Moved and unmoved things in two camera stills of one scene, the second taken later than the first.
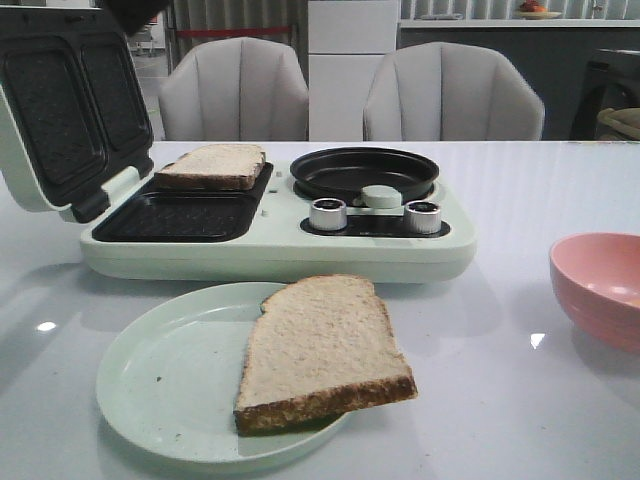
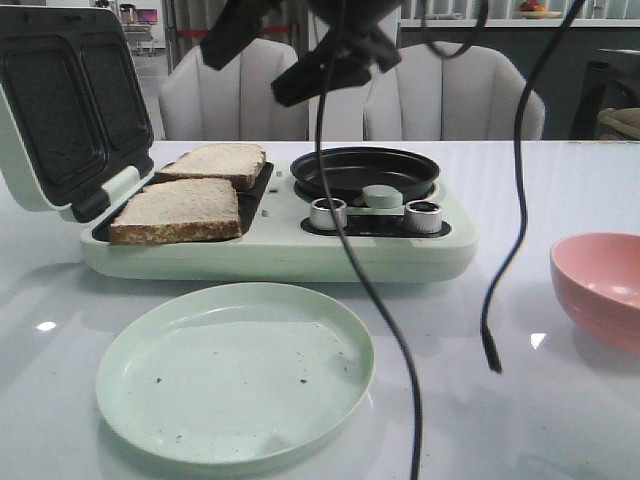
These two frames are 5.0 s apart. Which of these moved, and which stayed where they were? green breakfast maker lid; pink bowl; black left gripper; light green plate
Moved: black left gripper
Stayed: green breakfast maker lid; pink bowl; light green plate
